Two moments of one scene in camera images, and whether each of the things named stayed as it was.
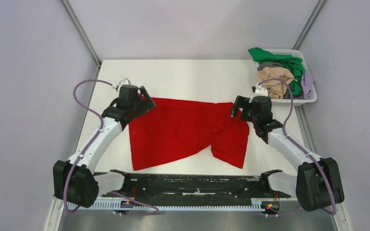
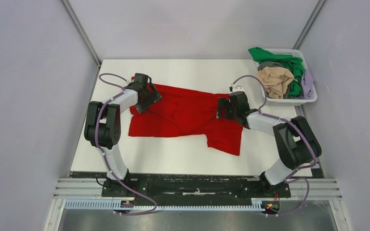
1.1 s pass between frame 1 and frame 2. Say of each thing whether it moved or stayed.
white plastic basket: stayed
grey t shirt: stayed
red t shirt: moved
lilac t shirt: stayed
